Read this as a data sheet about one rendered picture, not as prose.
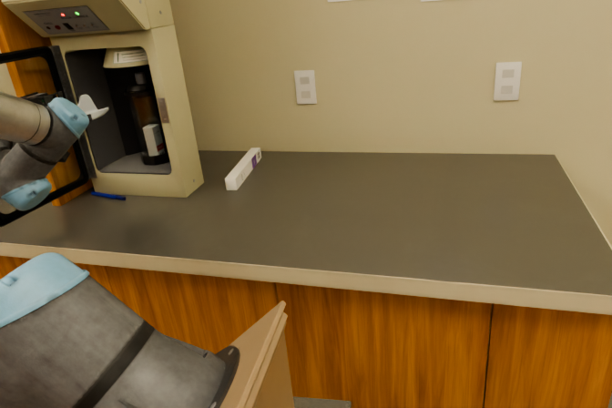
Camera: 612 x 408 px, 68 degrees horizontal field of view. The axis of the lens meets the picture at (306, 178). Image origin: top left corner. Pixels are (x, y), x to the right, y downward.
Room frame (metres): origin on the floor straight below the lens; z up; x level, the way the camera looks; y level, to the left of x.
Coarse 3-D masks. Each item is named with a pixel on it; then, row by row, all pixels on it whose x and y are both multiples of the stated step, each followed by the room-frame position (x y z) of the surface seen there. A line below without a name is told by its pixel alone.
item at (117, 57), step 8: (112, 48) 1.29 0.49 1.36; (120, 48) 1.28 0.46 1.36; (128, 48) 1.28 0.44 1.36; (136, 48) 1.29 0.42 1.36; (112, 56) 1.28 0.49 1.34; (120, 56) 1.27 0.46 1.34; (128, 56) 1.27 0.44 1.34; (136, 56) 1.28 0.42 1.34; (144, 56) 1.29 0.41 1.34; (104, 64) 1.31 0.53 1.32; (112, 64) 1.28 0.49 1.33; (120, 64) 1.27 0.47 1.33; (128, 64) 1.27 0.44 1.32; (136, 64) 1.27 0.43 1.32; (144, 64) 1.28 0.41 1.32
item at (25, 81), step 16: (0, 64) 1.15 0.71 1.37; (16, 64) 1.19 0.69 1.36; (32, 64) 1.23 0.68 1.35; (0, 80) 1.14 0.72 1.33; (16, 80) 1.18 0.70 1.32; (32, 80) 1.21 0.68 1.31; (48, 80) 1.26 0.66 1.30; (16, 96) 1.16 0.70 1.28; (48, 176) 1.18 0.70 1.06; (64, 176) 1.22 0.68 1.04; (0, 208) 1.04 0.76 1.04
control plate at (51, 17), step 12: (24, 12) 1.21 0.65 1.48; (36, 12) 1.20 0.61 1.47; (48, 12) 1.20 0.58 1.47; (60, 12) 1.19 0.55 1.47; (72, 12) 1.18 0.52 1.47; (84, 12) 1.17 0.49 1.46; (36, 24) 1.24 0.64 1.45; (48, 24) 1.23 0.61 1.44; (60, 24) 1.22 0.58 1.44; (72, 24) 1.22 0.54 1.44; (96, 24) 1.20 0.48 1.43
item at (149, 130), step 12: (144, 96) 1.31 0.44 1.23; (132, 108) 1.32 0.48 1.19; (144, 108) 1.31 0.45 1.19; (156, 108) 1.32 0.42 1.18; (144, 120) 1.31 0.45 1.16; (156, 120) 1.32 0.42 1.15; (144, 132) 1.31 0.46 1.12; (156, 132) 1.31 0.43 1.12; (144, 144) 1.31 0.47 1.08; (156, 144) 1.31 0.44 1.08
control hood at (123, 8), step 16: (16, 0) 1.19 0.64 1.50; (32, 0) 1.17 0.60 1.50; (48, 0) 1.16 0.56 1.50; (64, 0) 1.15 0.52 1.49; (80, 0) 1.14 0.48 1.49; (96, 0) 1.13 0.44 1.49; (112, 0) 1.13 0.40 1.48; (128, 0) 1.15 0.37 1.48; (144, 0) 1.21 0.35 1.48; (112, 16) 1.17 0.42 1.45; (128, 16) 1.16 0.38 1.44; (144, 16) 1.19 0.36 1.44; (80, 32) 1.24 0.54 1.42; (96, 32) 1.23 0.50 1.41; (112, 32) 1.22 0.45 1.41
